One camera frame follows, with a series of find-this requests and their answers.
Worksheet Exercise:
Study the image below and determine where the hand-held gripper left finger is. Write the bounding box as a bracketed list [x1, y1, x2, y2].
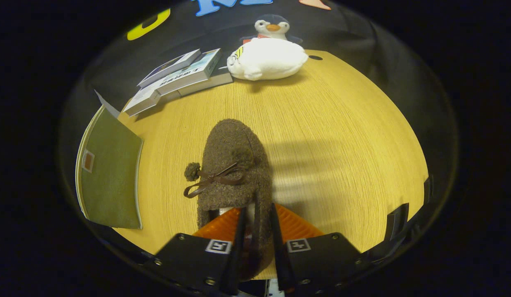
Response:
[149, 207, 248, 295]

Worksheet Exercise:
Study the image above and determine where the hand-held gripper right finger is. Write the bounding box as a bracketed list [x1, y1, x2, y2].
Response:
[269, 202, 371, 292]

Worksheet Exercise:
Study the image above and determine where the brown fuzzy slipper shoe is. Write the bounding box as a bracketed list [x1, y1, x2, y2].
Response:
[184, 119, 274, 281]

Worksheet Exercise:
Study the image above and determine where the green fabric storage box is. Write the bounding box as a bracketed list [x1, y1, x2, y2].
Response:
[75, 105, 144, 230]

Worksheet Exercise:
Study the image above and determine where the black book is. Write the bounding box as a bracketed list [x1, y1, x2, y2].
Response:
[160, 68, 234, 104]

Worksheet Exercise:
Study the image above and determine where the white plush toy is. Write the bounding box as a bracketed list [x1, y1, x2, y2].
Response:
[226, 37, 308, 81]

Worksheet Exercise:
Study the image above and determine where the white book with blue picture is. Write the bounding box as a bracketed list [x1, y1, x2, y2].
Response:
[138, 49, 202, 88]

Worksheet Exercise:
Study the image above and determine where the penguin plush toy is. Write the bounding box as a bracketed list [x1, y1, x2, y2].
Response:
[240, 14, 303, 45]

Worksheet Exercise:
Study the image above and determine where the black backdrop cloth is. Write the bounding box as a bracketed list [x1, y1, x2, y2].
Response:
[59, 0, 458, 198]

